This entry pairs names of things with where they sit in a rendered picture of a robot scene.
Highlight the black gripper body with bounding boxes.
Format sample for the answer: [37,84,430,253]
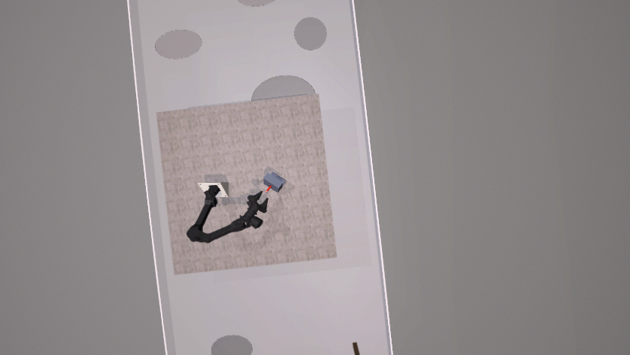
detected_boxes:
[247,195,267,215]

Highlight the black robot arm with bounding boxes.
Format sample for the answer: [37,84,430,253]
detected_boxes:
[186,185,263,244]

